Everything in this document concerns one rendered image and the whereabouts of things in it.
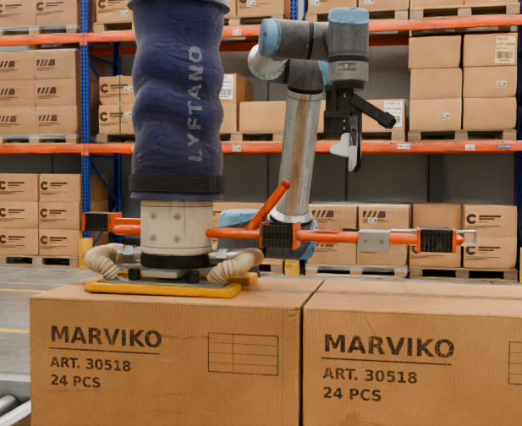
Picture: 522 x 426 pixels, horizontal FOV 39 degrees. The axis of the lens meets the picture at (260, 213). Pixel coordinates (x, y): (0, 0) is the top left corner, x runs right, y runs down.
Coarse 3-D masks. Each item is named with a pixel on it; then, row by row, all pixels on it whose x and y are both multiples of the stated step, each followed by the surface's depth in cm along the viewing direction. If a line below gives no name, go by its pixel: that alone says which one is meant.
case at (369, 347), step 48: (336, 288) 173; (384, 288) 174; (432, 288) 174; (480, 288) 174; (336, 336) 148; (384, 336) 146; (432, 336) 144; (480, 336) 143; (336, 384) 149; (384, 384) 147; (432, 384) 145; (480, 384) 143
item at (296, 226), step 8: (264, 224) 169; (272, 224) 175; (280, 224) 174; (288, 224) 174; (296, 224) 166; (264, 232) 167; (272, 232) 166; (280, 232) 165; (288, 232) 165; (296, 232) 167; (264, 240) 166; (272, 240) 166; (280, 240) 166; (288, 240) 165; (296, 240) 167
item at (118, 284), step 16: (128, 272) 167; (192, 272) 164; (96, 288) 164; (112, 288) 164; (128, 288) 163; (144, 288) 162; (160, 288) 161; (176, 288) 161; (192, 288) 160; (208, 288) 160; (224, 288) 160; (240, 288) 167
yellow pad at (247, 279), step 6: (126, 270) 186; (126, 276) 183; (186, 276) 180; (204, 276) 179; (234, 276) 178; (240, 276) 178; (246, 276) 179; (252, 276) 181; (234, 282) 178; (240, 282) 177; (246, 282) 177; (252, 282) 181
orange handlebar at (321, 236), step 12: (120, 228) 175; (132, 228) 174; (216, 228) 175; (228, 228) 174; (240, 228) 174; (300, 240) 167; (312, 240) 166; (324, 240) 166; (336, 240) 165; (348, 240) 165; (396, 240) 162; (408, 240) 162; (420, 240) 161
